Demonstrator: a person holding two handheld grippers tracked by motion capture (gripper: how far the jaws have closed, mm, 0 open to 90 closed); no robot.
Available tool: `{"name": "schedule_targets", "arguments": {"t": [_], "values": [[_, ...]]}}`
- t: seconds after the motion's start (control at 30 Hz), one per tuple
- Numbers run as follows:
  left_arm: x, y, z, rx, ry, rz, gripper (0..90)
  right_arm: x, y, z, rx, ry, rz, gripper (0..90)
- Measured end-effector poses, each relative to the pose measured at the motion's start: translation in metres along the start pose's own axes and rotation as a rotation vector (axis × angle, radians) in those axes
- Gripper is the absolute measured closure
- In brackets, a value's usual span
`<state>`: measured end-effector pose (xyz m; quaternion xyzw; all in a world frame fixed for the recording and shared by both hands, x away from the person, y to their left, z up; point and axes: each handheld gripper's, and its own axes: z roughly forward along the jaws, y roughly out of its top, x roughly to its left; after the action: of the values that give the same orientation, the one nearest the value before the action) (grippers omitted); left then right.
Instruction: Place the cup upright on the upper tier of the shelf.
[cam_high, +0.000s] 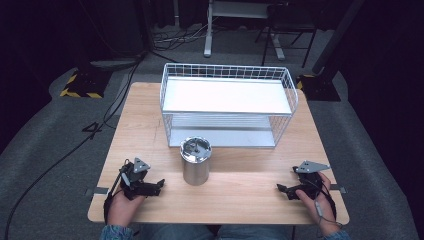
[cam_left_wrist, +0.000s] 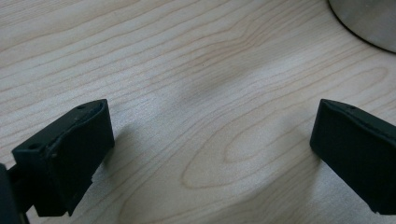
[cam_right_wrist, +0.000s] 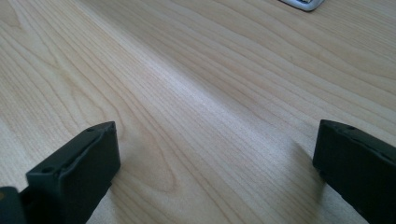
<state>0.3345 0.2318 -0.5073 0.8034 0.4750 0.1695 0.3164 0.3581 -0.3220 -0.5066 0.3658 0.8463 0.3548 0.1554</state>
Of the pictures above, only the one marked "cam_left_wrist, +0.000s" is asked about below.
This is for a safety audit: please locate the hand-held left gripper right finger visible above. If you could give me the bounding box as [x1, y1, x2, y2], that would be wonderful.
[309, 98, 396, 216]

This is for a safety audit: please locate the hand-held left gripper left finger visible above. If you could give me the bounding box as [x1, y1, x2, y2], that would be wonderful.
[11, 98, 116, 217]

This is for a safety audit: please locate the round grey metal base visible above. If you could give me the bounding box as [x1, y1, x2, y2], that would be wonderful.
[326, 0, 396, 54]

